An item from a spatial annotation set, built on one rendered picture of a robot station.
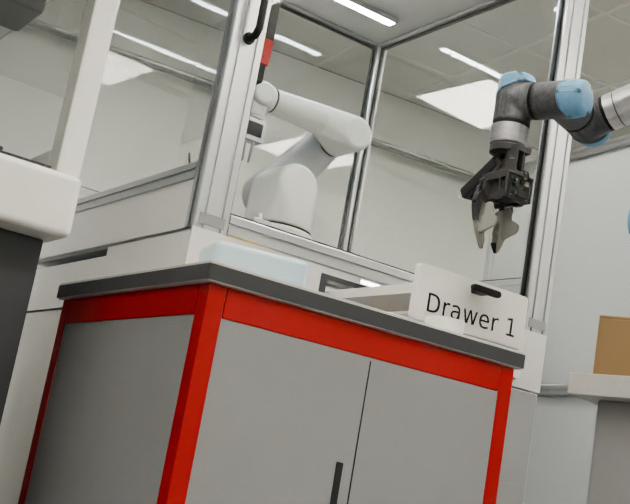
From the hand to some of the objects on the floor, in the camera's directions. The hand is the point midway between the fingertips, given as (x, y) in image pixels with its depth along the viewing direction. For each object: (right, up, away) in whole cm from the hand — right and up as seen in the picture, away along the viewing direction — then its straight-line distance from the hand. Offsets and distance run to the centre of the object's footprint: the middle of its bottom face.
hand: (486, 244), depth 216 cm
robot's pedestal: (+19, -100, -33) cm, 107 cm away
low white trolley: (-53, -86, -39) cm, 108 cm away
